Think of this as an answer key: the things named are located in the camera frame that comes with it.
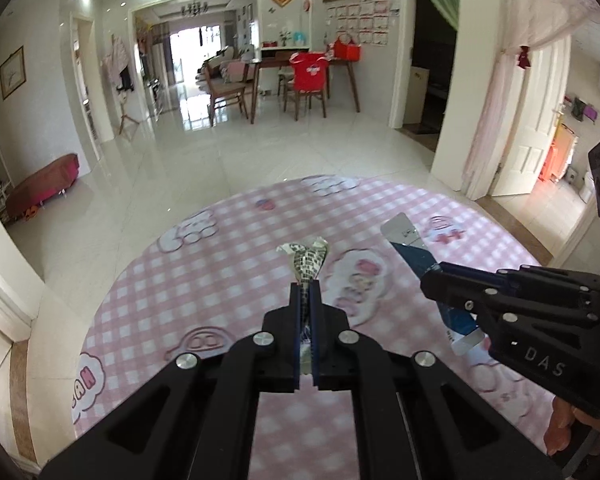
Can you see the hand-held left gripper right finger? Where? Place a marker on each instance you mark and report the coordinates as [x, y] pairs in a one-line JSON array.
[[316, 345]]

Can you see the white standing air conditioner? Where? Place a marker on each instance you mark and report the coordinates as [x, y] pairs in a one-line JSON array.
[[159, 62]]

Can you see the pink checked tablecloth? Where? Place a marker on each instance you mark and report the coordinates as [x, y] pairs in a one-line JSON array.
[[230, 280]]

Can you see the dark green hanging cloth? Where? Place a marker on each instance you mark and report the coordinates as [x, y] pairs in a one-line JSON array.
[[578, 107]]

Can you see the teal desk fan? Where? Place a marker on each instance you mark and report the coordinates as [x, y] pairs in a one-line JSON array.
[[298, 37]]

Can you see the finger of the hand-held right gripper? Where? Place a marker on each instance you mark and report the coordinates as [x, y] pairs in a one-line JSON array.
[[480, 275], [455, 292]]

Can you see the wooden chair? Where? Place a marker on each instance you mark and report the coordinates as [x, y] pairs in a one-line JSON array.
[[225, 92], [305, 97]]

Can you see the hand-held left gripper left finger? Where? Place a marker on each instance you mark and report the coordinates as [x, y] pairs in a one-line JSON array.
[[295, 345]]

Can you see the cardboard box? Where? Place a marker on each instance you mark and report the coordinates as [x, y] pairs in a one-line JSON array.
[[421, 95]]

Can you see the red curtain bow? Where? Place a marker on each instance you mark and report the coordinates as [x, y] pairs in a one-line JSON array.
[[524, 57]]

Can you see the small dark chandelier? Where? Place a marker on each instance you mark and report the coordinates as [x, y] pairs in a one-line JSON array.
[[195, 9]]

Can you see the pink lace curtain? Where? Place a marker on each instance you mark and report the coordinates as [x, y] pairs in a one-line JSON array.
[[485, 125]]

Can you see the pink hanging garment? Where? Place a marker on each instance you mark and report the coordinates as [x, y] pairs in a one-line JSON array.
[[115, 60]]

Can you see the purple hanging cloth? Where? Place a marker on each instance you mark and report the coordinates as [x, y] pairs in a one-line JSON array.
[[591, 111]]

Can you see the red shirt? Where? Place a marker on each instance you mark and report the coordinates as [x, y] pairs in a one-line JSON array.
[[309, 72]]

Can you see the checked foil wrapper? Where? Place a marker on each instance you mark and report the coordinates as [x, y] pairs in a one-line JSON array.
[[305, 265]]

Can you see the group of wall certificates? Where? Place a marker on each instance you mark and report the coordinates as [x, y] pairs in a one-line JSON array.
[[375, 10]]

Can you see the red bench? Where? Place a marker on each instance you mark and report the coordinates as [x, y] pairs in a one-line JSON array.
[[40, 185]]

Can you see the brown framed picture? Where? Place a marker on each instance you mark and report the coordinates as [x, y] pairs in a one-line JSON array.
[[12, 72]]

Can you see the white panel door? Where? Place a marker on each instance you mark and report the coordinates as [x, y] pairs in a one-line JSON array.
[[530, 125]]

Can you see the red basket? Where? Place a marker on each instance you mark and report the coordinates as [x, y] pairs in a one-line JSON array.
[[347, 50]]

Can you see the light sofa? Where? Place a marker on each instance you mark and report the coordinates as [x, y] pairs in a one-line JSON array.
[[230, 67]]

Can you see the wooden dining table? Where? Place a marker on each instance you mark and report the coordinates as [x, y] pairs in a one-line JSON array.
[[272, 62]]

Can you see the blue white packet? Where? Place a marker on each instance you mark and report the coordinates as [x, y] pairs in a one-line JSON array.
[[415, 257]]

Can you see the person's right hand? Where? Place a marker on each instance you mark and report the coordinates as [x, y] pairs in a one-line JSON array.
[[560, 425]]

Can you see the wooden tripod stand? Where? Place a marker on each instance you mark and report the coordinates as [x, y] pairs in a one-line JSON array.
[[125, 120]]

